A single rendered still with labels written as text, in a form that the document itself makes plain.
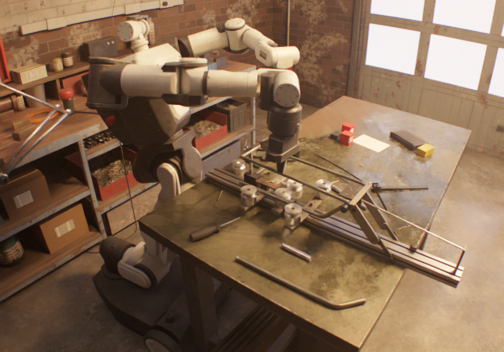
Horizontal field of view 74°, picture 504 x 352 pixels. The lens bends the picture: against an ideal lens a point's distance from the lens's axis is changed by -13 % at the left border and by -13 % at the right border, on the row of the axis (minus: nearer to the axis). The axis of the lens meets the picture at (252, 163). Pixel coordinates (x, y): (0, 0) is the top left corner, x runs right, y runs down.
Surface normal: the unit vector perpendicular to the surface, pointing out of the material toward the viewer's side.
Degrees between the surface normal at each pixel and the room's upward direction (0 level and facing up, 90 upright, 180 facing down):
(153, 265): 90
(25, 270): 0
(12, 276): 0
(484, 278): 0
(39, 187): 91
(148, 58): 43
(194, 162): 71
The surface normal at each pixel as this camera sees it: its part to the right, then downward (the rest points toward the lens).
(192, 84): -0.29, 0.29
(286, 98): -0.07, 0.51
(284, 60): 0.51, 0.48
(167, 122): 0.52, 0.29
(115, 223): 0.79, 0.30
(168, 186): -0.44, 0.44
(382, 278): 0.00, -0.87
